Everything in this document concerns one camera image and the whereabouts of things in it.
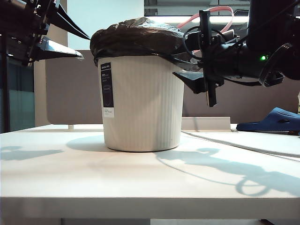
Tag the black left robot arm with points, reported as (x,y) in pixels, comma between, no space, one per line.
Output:
(14,21)

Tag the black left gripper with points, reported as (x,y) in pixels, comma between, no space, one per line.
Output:
(38,23)

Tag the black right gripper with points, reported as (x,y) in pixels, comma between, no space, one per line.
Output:
(229,61)

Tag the grey rounded desk partition panel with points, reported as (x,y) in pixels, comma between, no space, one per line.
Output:
(70,93)

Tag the black garbage bag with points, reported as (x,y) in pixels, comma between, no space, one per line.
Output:
(140,35)

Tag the white partition support post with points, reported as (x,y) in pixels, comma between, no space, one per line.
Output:
(71,127)

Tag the brown desk partition panel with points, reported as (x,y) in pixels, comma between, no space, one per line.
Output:
(246,100)

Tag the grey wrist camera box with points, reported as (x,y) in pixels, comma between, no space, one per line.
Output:
(228,35)

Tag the cream yellow carton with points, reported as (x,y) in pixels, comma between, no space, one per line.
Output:
(298,105)

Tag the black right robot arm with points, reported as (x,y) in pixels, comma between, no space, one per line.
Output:
(269,23)

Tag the white ribbed trash can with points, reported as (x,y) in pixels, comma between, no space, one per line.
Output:
(145,105)

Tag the blue clog shoe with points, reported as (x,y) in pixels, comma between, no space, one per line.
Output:
(276,122)

